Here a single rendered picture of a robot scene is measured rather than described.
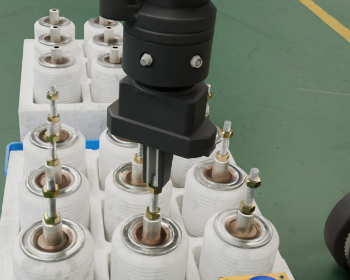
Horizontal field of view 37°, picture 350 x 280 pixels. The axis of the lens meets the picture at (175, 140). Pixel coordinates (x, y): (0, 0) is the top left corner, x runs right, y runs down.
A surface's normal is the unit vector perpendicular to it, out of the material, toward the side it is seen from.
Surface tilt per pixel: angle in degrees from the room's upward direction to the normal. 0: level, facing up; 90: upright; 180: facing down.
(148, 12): 45
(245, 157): 0
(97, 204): 0
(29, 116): 90
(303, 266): 0
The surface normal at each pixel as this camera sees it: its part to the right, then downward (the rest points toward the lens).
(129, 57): -0.79, 0.25
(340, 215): -0.87, -0.31
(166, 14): 0.00, -0.25
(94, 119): 0.21, 0.52
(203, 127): 0.09, -0.85
